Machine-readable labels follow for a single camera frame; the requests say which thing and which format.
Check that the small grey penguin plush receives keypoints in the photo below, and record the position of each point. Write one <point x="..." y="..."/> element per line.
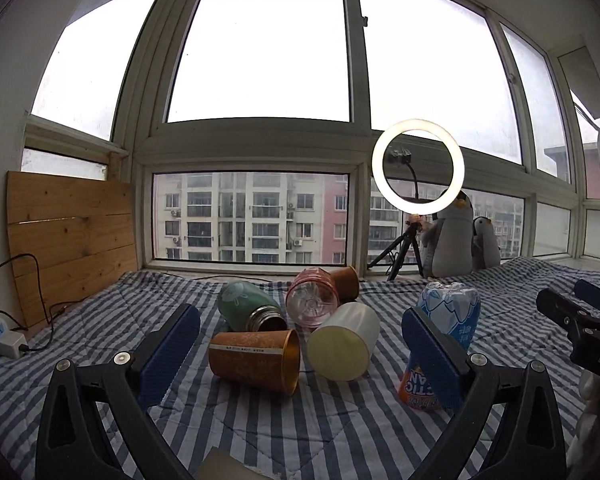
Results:
<point x="485" y="245"/>

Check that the black phone holder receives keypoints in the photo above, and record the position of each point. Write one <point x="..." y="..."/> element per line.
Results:
<point x="405" y="156"/>

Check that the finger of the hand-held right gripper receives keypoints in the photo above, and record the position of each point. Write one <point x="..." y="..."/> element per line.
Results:
<point x="596" y="296"/>
<point x="562" y="310"/>

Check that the white window frame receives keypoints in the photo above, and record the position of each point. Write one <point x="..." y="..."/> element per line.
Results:
<point x="252" y="147"/>

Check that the white plug adapter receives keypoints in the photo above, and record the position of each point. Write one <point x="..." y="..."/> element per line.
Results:
<point x="11" y="344"/>

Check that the small brown cup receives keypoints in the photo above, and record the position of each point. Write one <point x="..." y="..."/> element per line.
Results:
<point x="347" y="282"/>

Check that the brown speckled cup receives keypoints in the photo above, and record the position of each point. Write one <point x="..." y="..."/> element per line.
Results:
<point x="252" y="360"/>

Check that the pink clear plastic cup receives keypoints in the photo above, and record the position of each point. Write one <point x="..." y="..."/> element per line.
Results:
<point x="312" y="297"/>

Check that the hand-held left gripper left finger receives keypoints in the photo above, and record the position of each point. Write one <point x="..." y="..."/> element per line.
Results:
<point x="170" y="355"/>

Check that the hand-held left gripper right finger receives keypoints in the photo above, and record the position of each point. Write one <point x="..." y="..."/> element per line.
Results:
<point x="436" y="360"/>

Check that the blue striped blanket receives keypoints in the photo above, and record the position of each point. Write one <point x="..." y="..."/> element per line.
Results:
<point x="290" y="430"/>

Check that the black tripod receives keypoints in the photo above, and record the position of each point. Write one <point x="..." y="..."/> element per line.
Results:
<point x="405" y="250"/>

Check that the large grey penguin plush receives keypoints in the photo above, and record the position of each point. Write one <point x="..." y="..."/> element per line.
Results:
<point x="447" y="240"/>

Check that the blue orange drink bottle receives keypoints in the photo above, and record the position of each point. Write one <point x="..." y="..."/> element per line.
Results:
<point x="447" y="310"/>

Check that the cream white cup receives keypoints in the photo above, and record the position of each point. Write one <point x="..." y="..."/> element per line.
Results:
<point x="342" y="342"/>

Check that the green thermos bottle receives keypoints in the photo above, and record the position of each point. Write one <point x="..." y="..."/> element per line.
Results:
<point x="245" y="305"/>

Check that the wooden board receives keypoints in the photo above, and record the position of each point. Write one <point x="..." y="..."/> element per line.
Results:
<point x="70" y="240"/>

